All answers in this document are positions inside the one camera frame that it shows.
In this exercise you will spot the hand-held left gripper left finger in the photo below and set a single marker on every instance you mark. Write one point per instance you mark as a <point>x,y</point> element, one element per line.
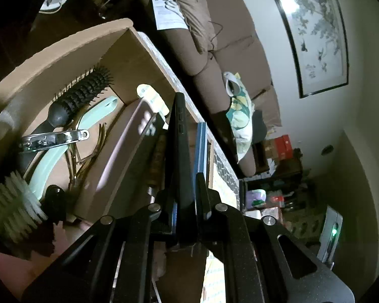
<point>167,221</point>

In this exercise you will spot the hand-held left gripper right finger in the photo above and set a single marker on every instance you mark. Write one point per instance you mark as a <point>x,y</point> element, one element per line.
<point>203,202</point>

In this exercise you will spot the black wave print phone case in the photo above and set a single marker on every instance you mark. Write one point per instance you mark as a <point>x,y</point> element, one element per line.
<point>180,164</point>

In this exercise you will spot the black hair clip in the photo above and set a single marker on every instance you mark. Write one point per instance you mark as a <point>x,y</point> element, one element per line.
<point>55,197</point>

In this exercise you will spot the cardboard box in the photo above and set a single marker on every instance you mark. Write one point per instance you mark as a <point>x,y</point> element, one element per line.
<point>129,56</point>

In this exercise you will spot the grey patterned mat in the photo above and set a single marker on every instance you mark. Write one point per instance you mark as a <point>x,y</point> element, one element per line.
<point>222,167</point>

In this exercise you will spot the purple box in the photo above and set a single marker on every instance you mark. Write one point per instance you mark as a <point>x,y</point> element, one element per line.
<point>255,197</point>

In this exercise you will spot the yellow plaid cloth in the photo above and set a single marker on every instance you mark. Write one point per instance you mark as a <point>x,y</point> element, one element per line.
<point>213,277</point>

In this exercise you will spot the floral pillow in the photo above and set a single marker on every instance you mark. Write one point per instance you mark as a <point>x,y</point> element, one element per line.
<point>241,116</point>

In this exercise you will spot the black cloth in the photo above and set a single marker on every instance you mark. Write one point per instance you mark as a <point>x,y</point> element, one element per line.
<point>259,126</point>

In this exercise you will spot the red box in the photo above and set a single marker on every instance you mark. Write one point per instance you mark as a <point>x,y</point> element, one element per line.
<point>284,146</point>

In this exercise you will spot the gold hair clip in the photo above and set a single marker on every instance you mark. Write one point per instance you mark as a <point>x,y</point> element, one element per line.
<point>72,164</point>

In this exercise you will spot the pale yellow tube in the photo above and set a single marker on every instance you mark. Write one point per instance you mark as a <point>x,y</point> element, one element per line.
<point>151,97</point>

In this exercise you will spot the mint green bristle brush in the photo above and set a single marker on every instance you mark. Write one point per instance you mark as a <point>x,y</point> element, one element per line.
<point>47,164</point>

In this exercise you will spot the white air purifier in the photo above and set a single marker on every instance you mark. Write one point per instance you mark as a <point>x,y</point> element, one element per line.
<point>330,243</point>

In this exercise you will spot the silver nail clipper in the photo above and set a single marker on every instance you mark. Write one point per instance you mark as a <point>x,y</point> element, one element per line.
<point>57,139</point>

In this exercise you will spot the brown sofa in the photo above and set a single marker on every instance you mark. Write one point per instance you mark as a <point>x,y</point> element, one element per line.
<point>233,56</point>

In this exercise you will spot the black hairbrush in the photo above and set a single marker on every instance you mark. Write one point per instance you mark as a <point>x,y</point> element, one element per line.
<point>82,91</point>

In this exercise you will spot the tan cushion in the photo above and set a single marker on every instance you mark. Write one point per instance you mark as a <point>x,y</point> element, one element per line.
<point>192,15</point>

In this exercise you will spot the printed paper sheet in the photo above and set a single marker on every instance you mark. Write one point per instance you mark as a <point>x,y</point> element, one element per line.
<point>165,15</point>

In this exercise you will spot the framed ink painting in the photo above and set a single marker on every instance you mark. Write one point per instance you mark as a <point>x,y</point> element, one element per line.
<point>315,28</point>

